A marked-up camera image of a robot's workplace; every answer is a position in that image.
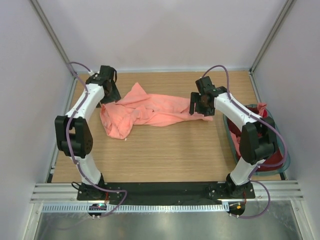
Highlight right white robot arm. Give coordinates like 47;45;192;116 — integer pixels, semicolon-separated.
189;76;278;198

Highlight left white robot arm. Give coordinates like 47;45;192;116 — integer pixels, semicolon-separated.
54;65;121;200

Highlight dark red t shirt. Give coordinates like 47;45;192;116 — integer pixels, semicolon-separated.
223;115;290;176

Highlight teal plastic basket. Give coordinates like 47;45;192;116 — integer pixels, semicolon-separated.
222;103;292;176

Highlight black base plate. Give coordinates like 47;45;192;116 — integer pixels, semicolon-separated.
71;181;255;205

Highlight white slotted cable duct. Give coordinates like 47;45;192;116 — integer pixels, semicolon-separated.
42;203;229;213

